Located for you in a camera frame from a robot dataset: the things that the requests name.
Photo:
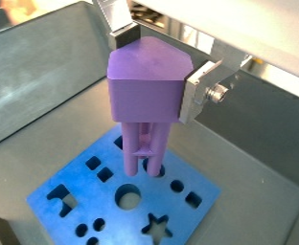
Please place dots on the blue shape sorting board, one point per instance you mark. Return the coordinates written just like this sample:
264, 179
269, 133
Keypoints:
91, 205

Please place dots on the grey metal tray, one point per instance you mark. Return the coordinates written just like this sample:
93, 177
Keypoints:
243, 143

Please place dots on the purple three prong peg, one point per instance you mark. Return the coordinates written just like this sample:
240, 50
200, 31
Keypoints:
146, 85

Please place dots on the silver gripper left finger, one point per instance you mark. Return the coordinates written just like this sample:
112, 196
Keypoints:
124, 31

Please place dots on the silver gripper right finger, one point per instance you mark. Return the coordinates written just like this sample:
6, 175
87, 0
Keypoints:
204, 81

